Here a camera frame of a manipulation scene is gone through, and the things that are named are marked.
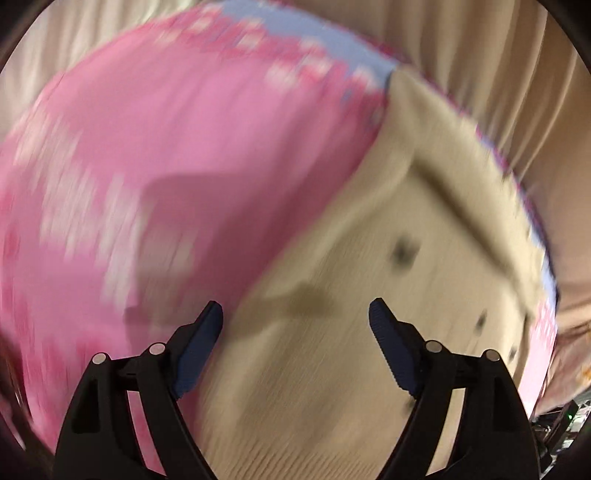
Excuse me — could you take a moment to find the cream knitted sweater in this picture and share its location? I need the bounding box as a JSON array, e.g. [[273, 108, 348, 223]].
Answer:
[[198, 69, 552, 480]]

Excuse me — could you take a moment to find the beige curtain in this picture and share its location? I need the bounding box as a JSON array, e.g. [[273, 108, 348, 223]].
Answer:
[[0, 0, 591, 416]]

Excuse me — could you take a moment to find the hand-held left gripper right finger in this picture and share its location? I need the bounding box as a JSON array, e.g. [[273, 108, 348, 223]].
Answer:
[[368, 298, 539, 480]]

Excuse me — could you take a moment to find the pink and blue patterned blanket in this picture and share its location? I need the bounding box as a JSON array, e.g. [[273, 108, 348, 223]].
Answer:
[[0, 0, 561, 480]]

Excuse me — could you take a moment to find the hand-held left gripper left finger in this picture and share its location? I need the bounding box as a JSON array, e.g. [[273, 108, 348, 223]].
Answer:
[[54, 300, 225, 480]]

